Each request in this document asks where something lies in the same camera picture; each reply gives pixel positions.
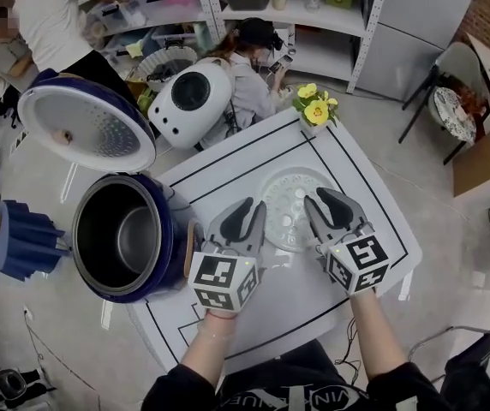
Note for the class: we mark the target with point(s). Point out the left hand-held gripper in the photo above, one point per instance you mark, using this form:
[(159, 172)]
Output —
[(219, 281)]

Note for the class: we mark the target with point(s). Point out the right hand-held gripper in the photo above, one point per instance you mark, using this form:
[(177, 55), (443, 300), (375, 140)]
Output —
[(356, 263)]

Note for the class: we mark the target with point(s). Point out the white perforated steamer tray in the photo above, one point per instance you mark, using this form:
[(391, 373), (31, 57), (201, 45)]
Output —
[(288, 186)]

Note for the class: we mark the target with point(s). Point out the person's right forearm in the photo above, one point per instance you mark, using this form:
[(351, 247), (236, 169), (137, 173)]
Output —
[(378, 336)]

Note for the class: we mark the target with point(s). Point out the person's left forearm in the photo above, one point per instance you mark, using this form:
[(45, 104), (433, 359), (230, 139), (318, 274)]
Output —
[(210, 349)]

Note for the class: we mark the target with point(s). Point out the yellow flowers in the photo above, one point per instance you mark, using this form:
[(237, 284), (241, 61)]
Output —
[(315, 111)]

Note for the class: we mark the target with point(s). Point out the white capsule pet carrier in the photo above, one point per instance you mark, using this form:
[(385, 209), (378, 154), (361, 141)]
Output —
[(163, 118)]

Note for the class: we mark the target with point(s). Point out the round patterned seat cushion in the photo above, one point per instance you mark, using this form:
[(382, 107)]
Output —
[(452, 114)]

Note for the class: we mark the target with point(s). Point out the smartphone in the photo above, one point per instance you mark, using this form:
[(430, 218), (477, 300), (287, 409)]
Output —
[(280, 64)]

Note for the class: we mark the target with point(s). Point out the person's black printed shirt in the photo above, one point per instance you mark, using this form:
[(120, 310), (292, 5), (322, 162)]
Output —
[(296, 385)]

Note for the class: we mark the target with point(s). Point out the white fluted round basket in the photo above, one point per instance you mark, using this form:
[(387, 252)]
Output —
[(168, 64)]

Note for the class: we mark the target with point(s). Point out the rust dried flower bunch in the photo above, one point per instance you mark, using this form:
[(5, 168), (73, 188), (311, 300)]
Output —
[(470, 100)]

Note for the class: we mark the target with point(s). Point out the navy rice cooker white lid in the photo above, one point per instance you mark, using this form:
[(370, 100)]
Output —
[(86, 118)]

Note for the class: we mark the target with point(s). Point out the yellow cloth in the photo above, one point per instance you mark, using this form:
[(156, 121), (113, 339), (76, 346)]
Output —
[(134, 49)]

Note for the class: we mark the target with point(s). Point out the grey white refrigerator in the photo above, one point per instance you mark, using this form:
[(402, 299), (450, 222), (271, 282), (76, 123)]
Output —
[(420, 28)]

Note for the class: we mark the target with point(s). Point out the black folding chair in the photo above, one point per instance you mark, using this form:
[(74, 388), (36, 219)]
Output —
[(472, 379)]

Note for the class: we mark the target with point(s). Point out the round table blue cloth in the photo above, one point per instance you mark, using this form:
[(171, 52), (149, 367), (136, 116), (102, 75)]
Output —
[(22, 242)]

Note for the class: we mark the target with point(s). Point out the white floor socket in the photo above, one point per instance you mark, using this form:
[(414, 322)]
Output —
[(26, 313)]

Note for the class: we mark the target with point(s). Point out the clear storage bin pink contents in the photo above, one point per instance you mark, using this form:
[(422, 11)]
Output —
[(168, 0)]

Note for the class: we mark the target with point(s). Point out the white box triangle cutouts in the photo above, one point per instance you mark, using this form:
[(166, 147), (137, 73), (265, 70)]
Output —
[(19, 140)]

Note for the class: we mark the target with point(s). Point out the clear storage bin black latches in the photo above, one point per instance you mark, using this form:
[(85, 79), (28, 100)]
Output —
[(116, 17)]

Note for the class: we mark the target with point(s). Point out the black capsule pet carrier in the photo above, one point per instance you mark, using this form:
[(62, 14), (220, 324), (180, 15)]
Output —
[(9, 384)]

